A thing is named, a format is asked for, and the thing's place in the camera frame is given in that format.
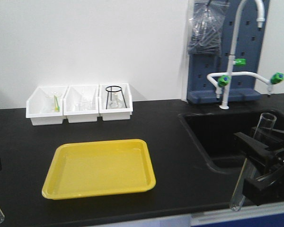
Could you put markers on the white lab faucet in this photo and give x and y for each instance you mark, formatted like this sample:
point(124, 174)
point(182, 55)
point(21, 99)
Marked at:
point(222, 80)

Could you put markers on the clear glass test tube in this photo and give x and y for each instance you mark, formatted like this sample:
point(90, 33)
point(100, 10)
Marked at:
point(264, 126)

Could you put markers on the green yellow plastic tool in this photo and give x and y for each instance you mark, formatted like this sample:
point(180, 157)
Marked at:
point(56, 104)

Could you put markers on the yellow plastic tray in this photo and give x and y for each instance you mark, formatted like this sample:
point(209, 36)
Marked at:
point(99, 168)

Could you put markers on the black wire tripod stand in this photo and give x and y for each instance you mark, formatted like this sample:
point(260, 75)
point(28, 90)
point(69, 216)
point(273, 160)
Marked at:
point(115, 89)

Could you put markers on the white bin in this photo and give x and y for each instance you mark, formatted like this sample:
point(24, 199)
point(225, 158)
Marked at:
point(115, 114)
point(40, 105)
point(80, 103)

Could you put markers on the black lab sink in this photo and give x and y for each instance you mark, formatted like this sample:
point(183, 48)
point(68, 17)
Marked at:
point(212, 134)

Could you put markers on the clear glass flask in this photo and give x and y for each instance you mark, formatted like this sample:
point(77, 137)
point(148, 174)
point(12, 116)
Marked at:
point(115, 102)

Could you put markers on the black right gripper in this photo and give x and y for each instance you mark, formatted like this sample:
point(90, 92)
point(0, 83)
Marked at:
point(267, 156)

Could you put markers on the plastic bag of pegs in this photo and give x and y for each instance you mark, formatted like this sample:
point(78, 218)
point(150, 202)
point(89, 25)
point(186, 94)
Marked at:
point(206, 27)

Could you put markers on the blue pegboard drying rack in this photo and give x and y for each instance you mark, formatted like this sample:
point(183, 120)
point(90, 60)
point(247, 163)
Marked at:
point(199, 89)

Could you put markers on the white bin middle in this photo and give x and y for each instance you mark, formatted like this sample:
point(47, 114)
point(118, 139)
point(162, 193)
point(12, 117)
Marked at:
point(80, 103)

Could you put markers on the white bin left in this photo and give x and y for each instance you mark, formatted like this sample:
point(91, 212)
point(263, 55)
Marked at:
point(40, 105)

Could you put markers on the white bin right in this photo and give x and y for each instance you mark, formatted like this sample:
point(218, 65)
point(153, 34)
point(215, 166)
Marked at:
point(115, 114)

